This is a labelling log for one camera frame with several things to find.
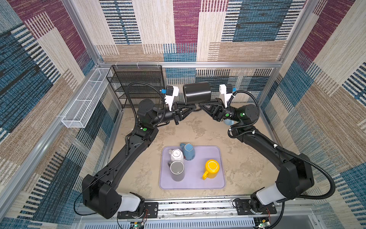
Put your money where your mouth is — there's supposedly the light blue mug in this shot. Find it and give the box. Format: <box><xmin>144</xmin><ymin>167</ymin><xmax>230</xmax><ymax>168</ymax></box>
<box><xmin>224</xmin><ymin>119</ymin><xmax>236</xmax><ymax>126</ymax></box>

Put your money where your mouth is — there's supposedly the black mug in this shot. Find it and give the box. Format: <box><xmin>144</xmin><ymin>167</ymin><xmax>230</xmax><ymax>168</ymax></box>
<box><xmin>183</xmin><ymin>82</ymin><xmax>211</xmax><ymax>105</ymax></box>

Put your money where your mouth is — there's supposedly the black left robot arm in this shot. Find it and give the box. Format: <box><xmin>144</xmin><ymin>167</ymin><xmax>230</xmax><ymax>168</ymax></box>
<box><xmin>82</xmin><ymin>99</ymin><xmax>196</xmax><ymax>219</ymax></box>

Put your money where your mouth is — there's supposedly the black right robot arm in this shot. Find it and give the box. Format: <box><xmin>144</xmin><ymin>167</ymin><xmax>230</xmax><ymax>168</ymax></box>
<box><xmin>199</xmin><ymin>99</ymin><xmax>315</xmax><ymax>213</ymax></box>

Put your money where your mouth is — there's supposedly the teal dotted floral mug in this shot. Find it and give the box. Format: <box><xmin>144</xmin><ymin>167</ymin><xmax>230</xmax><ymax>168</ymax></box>
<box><xmin>180</xmin><ymin>143</ymin><xmax>195</xmax><ymax>161</ymax></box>

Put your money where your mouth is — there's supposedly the white pink mug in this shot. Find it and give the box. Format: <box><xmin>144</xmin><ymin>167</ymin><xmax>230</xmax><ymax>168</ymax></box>
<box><xmin>168</xmin><ymin>149</ymin><xmax>184</xmax><ymax>165</ymax></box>

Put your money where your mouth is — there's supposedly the grey mug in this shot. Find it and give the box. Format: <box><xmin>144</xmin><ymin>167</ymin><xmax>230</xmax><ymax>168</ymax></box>
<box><xmin>169</xmin><ymin>160</ymin><xmax>185</xmax><ymax>182</ymax></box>

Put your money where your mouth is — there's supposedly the yellow mug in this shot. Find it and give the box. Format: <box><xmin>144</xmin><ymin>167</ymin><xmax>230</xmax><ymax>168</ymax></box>
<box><xmin>202</xmin><ymin>159</ymin><xmax>220</xmax><ymax>180</ymax></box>

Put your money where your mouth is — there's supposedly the lavender tray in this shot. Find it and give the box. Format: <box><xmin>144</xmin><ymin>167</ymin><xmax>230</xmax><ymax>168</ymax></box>
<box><xmin>159</xmin><ymin>146</ymin><xmax>226</xmax><ymax>190</ymax></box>

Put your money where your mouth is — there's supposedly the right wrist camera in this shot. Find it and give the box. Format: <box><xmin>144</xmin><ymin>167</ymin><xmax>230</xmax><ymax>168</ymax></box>
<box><xmin>219</xmin><ymin>84</ymin><xmax>236</xmax><ymax>108</ymax></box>

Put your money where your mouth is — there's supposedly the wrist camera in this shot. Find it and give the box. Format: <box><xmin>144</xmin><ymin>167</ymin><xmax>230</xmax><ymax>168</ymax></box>
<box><xmin>161</xmin><ymin>85</ymin><xmax>179</xmax><ymax>111</ymax></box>
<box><xmin>219</xmin><ymin>84</ymin><xmax>236</xmax><ymax>108</ymax></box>

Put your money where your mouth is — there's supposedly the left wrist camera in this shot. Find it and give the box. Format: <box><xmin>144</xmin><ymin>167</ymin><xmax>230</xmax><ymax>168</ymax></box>
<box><xmin>161</xmin><ymin>85</ymin><xmax>179</xmax><ymax>111</ymax></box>

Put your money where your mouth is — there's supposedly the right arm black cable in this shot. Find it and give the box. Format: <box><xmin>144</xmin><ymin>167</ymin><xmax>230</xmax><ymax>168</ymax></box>
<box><xmin>228</xmin><ymin>90</ymin><xmax>336</xmax><ymax>229</ymax></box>

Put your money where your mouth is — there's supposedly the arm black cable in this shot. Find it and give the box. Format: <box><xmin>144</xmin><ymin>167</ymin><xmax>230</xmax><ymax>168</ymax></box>
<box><xmin>125</xmin><ymin>81</ymin><xmax>166</xmax><ymax>124</ymax></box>
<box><xmin>228</xmin><ymin>90</ymin><xmax>336</xmax><ymax>229</ymax></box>

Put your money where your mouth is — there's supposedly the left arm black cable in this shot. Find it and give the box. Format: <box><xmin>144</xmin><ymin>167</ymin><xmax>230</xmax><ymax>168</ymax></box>
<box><xmin>125</xmin><ymin>81</ymin><xmax>166</xmax><ymax>124</ymax></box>

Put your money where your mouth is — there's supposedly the black wire mesh shelf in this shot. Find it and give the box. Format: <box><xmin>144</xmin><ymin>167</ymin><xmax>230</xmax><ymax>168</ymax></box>
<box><xmin>107</xmin><ymin>65</ymin><xmax>166</xmax><ymax>108</ymax></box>

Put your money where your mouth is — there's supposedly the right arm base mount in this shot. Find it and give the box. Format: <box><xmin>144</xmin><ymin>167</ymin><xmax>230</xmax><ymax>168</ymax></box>
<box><xmin>232</xmin><ymin>198</ymin><xmax>277</xmax><ymax>215</ymax></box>

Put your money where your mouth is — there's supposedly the white wire mesh basket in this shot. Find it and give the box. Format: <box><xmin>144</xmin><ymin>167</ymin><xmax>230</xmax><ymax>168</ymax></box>
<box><xmin>62</xmin><ymin>68</ymin><xmax>109</xmax><ymax>128</ymax></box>

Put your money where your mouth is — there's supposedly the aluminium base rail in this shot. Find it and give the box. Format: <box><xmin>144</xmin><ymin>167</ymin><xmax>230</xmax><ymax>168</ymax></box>
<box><xmin>71</xmin><ymin>194</ymin><xmax>324</xmax><ymax>229</ymax></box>

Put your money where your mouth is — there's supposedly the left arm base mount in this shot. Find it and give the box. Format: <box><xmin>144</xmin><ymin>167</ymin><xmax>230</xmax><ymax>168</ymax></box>
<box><xmin>117</xmin><ymin>192</ymin><xmax>159</xmax><ymax>219</ymax></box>

